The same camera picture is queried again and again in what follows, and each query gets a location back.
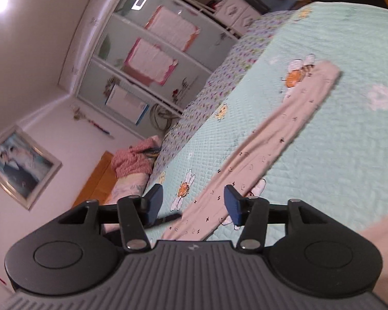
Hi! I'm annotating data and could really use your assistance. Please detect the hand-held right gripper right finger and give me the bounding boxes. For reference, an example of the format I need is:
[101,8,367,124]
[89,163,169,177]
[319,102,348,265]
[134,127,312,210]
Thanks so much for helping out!
[224,185,329,252]

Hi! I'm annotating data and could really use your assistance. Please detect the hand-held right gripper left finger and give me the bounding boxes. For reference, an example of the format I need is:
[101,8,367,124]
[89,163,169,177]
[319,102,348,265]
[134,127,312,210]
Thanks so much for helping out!
[56,183,164,253]

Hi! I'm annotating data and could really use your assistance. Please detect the beige smiley print pants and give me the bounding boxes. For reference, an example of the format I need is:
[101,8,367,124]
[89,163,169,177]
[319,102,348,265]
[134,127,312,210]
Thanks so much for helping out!
[162,59,342,241]

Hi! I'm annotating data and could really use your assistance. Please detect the red checkered cloth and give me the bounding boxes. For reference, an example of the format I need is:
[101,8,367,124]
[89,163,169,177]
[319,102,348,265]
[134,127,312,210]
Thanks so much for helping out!
[111,136,163,179]

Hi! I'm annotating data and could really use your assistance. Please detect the wooden headboard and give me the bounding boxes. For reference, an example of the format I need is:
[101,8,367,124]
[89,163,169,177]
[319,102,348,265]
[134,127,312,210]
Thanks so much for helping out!
[71,150,117,208]

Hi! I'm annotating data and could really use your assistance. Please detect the blue framed poster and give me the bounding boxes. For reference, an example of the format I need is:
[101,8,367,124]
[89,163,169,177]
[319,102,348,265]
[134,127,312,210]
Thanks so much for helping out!
[104,83,150,125]

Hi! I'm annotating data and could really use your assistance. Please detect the floral bed sheet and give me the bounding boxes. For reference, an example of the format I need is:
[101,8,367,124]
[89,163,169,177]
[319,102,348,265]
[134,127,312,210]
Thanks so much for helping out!
[148,9,299,185]

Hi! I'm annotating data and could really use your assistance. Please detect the green quilted bee blanket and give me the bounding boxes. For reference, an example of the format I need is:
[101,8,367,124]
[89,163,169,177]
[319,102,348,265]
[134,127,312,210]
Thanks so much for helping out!
[145,1,388,243]

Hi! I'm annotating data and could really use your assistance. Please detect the pink framed poster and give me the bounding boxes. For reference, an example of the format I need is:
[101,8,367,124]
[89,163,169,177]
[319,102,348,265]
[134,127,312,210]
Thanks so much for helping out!
[122,37,178,87]

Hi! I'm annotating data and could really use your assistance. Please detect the framed wedding photo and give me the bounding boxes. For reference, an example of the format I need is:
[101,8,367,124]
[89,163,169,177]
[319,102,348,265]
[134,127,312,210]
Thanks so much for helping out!
[0,125,63,211]

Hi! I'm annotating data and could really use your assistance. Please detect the white wardrobe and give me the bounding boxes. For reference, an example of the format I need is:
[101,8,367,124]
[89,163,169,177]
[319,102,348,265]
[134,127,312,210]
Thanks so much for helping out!
[57,0,263,130]

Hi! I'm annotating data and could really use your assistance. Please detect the orange framed poster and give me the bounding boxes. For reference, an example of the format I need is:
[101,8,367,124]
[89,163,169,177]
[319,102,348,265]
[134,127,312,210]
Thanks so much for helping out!
[143,5,202,53]

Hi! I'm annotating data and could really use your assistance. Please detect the white drawer cabinet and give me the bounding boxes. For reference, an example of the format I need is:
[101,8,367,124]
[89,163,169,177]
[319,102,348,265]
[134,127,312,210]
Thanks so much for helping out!
[213,0,263,28]

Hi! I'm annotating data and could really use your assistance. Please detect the wall decoration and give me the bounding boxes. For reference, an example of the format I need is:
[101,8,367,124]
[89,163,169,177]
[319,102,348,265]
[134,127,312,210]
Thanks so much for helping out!
[69,103,116,140]

